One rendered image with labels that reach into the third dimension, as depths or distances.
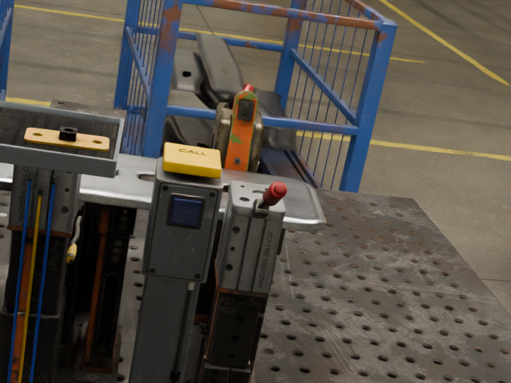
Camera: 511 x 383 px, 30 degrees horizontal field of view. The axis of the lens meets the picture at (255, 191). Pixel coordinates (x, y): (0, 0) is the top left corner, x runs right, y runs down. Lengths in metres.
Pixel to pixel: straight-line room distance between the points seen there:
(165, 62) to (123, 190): 1.89
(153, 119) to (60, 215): 2.08
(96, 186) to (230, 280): 0.24
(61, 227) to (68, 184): 0.06
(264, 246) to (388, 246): 0.92
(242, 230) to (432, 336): 0.67
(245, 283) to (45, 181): 0.28
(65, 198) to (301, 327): 0.65
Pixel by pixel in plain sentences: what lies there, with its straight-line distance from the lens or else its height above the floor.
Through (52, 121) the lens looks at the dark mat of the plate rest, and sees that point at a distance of 1.04.
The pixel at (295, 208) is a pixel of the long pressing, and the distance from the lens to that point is 1.35.
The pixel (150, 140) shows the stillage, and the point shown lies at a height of 0.44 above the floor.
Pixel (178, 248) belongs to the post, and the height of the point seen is 1.07.
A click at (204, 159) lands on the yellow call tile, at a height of 1.16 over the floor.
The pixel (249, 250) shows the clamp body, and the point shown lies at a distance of 1.19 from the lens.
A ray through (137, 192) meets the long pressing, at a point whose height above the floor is 1.00.
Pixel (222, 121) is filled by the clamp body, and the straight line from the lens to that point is 1.48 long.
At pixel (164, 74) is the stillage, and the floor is 0.68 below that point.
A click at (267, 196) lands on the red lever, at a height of 1.11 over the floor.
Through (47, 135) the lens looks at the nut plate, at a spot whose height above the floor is 1.16.
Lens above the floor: 1.49
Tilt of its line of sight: 21 degrees down
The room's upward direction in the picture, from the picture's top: 11 degrees clockwise
